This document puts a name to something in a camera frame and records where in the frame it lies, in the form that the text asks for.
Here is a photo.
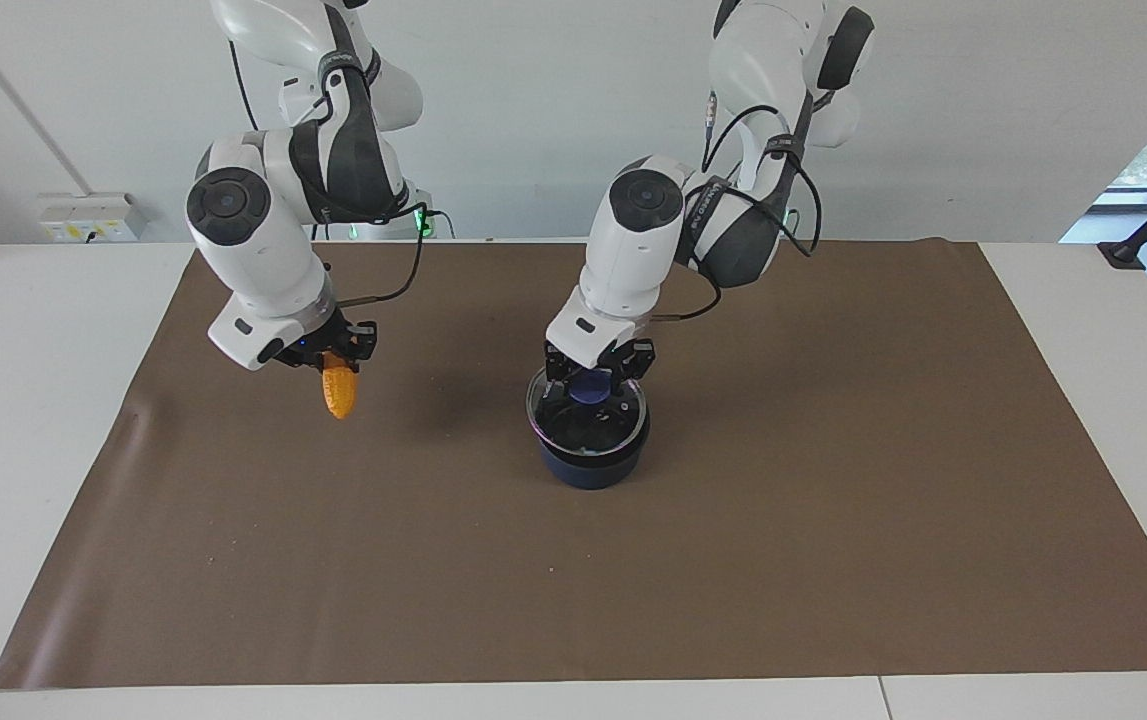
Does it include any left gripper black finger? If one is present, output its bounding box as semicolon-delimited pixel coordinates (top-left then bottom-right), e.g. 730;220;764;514
544;342;575;404
605;338;657;387

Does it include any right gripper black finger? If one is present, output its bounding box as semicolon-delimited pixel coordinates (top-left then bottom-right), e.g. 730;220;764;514
333;318;380;374
283;336;333;372

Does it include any glass lid purple knob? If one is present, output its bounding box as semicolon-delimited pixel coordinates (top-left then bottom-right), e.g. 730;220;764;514
526;364;650;459

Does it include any yellow toy corn cob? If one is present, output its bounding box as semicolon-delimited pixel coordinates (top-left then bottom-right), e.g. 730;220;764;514
321;350;360;420

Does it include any brown table mat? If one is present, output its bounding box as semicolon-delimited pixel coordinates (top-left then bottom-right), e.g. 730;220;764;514
0;240;1147;691

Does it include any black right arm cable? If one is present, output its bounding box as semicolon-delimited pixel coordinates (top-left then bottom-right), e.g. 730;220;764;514
328;200;431;307

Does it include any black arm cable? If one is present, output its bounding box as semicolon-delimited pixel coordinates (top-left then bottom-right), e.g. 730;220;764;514
648;100;826;324
328;200;431;307

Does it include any black pot purple handle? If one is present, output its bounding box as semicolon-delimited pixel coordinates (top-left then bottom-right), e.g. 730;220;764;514
531;400;650;491

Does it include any white wall power outlet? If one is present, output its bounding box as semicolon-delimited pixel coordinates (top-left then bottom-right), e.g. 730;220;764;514
38;192;148;244

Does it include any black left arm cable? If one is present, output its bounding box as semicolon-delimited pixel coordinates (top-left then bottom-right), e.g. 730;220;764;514
648;100;826;324

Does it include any white wall cable duct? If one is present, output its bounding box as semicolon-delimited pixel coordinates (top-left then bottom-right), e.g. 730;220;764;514
0;0;90;201

